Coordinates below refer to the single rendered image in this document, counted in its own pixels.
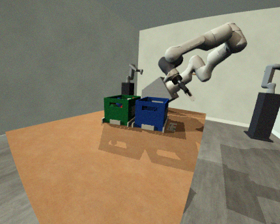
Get beige paper pick list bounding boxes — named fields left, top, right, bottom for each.
left=167, top=122, right=177, bottom=132

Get green crate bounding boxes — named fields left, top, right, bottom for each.
left=104, top=94, right=141, bottom=126

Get blue crate with dividers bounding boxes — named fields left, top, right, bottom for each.
left=135, top=97, right=168, bottom=132

